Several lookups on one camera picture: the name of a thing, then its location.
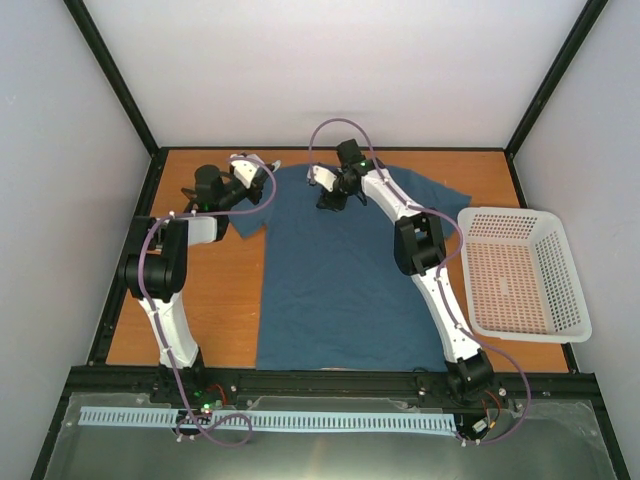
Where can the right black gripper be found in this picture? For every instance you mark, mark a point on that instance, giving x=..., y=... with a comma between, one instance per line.
x=331, y=203

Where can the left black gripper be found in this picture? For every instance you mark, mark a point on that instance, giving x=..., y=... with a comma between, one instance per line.
x=257, y=187

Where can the black brooch box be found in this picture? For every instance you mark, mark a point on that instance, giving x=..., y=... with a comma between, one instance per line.
x=189, y=193

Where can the blue t-shirt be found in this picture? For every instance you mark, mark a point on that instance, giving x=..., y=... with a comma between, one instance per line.
x=333, y=296

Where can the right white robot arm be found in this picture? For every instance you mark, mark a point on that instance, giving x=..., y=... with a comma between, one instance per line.
x=419, y=252

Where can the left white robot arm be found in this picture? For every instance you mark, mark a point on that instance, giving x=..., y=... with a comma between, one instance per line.
x=154, y=261

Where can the white perforated plastic basket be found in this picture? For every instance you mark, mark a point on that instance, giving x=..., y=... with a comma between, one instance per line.
x=520, y=279

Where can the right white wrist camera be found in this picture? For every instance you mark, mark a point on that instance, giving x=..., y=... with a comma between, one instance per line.
x=319, y=175

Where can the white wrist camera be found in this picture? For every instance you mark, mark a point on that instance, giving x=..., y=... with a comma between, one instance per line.
x=319, y=175
x=251, y=170

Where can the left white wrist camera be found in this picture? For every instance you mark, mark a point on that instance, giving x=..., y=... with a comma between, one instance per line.
x=251, y=170

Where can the left rear black frame post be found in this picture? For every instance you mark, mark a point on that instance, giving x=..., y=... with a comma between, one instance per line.
x=98, y=47

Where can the light blue cable duct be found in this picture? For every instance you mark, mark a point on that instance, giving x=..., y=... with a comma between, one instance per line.
x=278, y=421

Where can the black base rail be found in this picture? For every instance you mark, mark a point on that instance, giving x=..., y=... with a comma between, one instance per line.
x=238, y=387

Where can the black enclosure frame post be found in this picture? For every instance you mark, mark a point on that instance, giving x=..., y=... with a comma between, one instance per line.
x=576, y=37

